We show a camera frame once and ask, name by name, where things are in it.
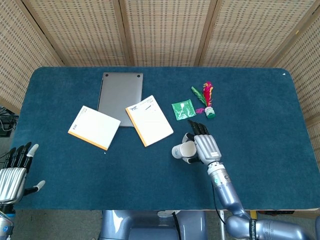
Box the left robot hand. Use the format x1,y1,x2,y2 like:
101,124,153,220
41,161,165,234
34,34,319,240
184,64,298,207
0,141,46,205

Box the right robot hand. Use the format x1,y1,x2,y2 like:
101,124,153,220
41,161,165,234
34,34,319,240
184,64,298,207
181,119,223,166

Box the white paper cup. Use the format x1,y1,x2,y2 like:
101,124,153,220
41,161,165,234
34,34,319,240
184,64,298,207
171,141,198,160

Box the green plastic packet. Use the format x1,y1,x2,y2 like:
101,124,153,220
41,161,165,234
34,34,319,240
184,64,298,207
171,99,196,121

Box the colourful feather shuttlecock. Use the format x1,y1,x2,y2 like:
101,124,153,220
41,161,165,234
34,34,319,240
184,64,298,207
191,80,217,120

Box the white notebook with orange spine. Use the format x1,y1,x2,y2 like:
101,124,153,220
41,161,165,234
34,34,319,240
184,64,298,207
125,94,174,148

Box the blue felt table cover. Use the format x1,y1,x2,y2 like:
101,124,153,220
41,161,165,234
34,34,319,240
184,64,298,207
11,66,316,211

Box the blue-grey robot torso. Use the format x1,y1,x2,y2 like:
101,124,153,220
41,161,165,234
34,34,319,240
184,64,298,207
99,209,209,240

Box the white book with orange edge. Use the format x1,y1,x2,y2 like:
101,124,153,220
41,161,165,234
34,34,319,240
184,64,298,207
67,105,122,151

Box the grey closed laptop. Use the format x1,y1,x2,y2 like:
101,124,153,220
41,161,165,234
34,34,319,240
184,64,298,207
97,71,144,128

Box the woven bamboo folding screen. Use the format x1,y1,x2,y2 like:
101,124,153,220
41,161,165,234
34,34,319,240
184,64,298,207
0,0,320,161

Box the black cables on floor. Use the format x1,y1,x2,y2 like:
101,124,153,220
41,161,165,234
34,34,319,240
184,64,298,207
0,106,19,137

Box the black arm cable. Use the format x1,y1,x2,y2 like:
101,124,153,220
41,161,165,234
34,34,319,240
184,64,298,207
212,184,227,225

